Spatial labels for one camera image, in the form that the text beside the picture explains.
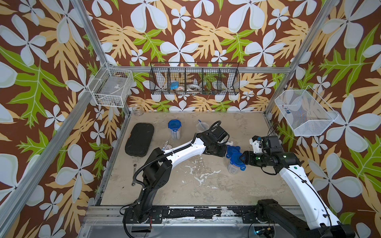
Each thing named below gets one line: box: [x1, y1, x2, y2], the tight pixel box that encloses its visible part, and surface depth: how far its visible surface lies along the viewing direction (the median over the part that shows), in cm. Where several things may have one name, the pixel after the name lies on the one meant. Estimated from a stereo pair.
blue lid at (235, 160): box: [230, 152, 247, 172], surface depth 80 cm
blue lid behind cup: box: [225, 145, 242, 159], surface depth 100 cm
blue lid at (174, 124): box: [167, 119, 183, 132], surface depth 97 cm
